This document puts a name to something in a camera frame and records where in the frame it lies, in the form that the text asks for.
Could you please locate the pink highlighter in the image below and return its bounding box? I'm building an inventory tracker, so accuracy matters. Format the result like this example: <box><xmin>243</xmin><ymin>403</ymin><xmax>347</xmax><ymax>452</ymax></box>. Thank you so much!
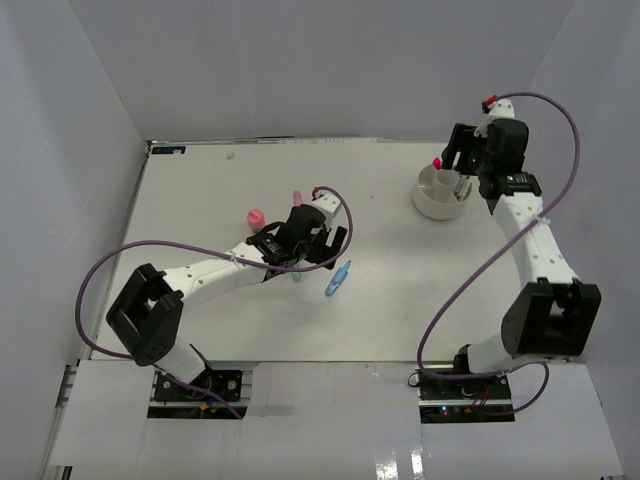
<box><xmin>293</xmin><ymin>190</ymin><xmax>303</xmax><ymax>206</ymax></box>

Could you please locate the pink-lidded small jar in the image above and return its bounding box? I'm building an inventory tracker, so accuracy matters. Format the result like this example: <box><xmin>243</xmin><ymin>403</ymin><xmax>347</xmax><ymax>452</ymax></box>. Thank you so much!
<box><xmin>247</xmin><ymin>209</ymin><xmax>266</xmax><ymax>233</ymax></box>

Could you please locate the blue highlighter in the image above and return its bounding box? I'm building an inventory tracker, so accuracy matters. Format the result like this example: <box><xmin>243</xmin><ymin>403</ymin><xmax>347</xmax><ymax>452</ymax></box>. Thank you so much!
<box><xmin>325</xmin><ymin>260</ymin><xmax>351</xmax><ymax>297</ymax></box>

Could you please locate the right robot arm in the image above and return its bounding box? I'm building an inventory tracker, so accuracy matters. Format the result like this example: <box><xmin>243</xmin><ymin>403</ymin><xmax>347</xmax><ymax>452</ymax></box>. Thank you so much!
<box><xmin>442</xmin><ymin>118</ymin><xmax>602</xmax><ymax>399</ymax></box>

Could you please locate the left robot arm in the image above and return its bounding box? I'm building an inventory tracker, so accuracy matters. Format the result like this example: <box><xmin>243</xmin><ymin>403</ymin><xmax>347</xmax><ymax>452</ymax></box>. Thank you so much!
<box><xmin>106</xmin><ymin>195</ymin><xmax>348</xmax><ymax>399</ymax></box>

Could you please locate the white round divided container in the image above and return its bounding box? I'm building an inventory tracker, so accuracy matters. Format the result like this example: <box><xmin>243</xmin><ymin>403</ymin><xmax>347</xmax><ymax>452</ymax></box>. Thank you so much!
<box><xmin>411</xmin><ymin>164</ymin><xmax>472</xmax><ymax>221</ymax></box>

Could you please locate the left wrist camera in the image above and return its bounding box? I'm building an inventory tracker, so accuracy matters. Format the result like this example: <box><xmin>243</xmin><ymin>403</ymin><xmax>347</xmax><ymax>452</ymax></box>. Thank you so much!
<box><xmin>311</xmin><ymin>188</ymin><xmax>342</xmax><ymax>222</ymax></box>

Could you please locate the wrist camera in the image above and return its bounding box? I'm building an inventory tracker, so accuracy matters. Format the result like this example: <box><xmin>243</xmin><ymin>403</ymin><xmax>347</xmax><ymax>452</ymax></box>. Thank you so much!
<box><xmin>311</xmin><ymin>188</ymin><xmax>342</xmax><ymax>222</ymax></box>
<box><xmin>474</xmin><ymin>95</ymin><xmax>515</xmax><ymax>138</ymax></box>

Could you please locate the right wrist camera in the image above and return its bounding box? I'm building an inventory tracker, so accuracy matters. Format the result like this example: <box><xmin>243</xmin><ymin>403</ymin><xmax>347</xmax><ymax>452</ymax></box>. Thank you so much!
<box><xmin>474</xmin><ymin>95</ymin><xmax>515</xmax><ymax>138</ymax></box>

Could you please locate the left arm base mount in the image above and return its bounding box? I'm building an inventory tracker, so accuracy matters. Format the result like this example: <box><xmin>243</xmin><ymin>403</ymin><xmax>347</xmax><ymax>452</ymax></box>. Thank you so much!
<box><xmin>147</xmin><ymin>369</ymin><xmax>251</xmax><ymax>420</ymax></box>

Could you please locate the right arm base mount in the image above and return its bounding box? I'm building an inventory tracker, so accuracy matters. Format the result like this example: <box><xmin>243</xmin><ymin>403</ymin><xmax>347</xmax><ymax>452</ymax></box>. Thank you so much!
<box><xmin>407</xmin><ymin>370</ymin><xmax>515</xmax><ymax>425</ymax></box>

